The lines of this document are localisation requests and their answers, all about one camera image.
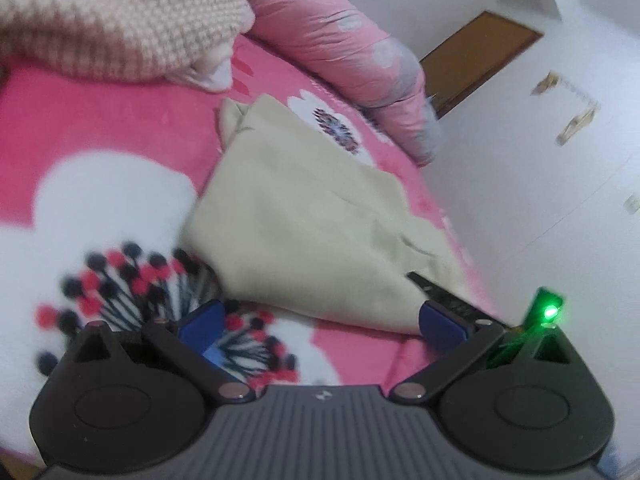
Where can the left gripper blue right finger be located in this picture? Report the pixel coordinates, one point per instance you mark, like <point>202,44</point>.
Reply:
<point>460,339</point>

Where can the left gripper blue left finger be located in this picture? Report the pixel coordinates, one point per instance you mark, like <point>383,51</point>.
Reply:
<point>184,345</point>

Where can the beige zip jacket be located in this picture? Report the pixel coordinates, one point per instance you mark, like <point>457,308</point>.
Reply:
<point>292,220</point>

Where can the hot pink floral bedsheet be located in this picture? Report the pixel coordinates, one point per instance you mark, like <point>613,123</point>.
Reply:
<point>96,182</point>

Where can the brown wooden door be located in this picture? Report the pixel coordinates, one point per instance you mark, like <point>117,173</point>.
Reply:
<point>471,56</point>

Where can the beige white houndstooth blanket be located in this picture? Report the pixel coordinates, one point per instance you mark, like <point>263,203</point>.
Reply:
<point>186,41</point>

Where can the pink floral rolled duvet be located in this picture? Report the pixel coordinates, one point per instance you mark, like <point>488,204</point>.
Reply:
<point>374,71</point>

